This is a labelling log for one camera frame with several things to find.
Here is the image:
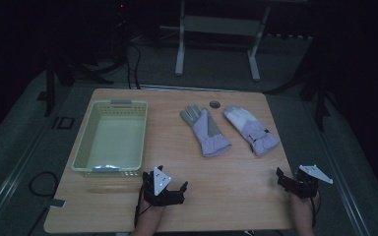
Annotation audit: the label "black looped floor cable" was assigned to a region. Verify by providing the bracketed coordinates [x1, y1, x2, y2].
[28, 170, 60, 199]

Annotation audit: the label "person's left hand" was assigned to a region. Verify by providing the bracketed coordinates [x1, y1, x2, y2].
[137, 196, 167, 225]

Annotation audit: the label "dark device with red light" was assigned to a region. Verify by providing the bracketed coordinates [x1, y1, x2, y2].
[115, 1, 130, 28]

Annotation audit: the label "person's right hand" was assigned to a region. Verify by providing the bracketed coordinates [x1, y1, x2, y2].
[289, 191, 321, 224]

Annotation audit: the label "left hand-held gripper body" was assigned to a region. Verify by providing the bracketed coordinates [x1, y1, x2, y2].
[142, 165, 185, 207]

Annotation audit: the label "black square floor frame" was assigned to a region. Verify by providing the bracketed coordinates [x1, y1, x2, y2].
[51, 115, 76, 130]

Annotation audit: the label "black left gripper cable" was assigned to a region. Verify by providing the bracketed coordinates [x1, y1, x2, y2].
[133, 183, 156, 228]

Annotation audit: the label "white metal stand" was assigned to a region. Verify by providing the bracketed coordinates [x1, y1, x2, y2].
[158, 0, 272, 83]

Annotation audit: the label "pale green plastic basket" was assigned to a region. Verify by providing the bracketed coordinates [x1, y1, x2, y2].
[71, 99, 149, 178]

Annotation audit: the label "purple glove with grey palm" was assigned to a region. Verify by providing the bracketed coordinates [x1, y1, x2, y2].
[179, 104, 233, 158]

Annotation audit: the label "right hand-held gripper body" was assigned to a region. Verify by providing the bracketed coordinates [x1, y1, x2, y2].
[289, 164, 335, 200]

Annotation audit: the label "purple glove with white fingers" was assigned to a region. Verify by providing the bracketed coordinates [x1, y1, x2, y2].
[222, 105, 281, 157]

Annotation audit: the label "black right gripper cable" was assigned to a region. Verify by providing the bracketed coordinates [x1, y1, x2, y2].
[310, 191, 323, 228]

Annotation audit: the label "grey tape piece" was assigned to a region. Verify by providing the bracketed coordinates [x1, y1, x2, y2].
[48, 198, 68, 209]

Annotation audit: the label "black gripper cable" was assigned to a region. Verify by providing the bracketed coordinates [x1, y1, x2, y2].
[133, 183, 156, 228]
[310, 191, 323, 228]

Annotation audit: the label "black hanging cables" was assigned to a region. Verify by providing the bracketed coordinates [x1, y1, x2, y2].
[123, 41, 143, 90]

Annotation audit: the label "black tripod stand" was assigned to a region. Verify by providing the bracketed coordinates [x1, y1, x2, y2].
[264, 32, 346, 133]
[36, 48, 129, 118]

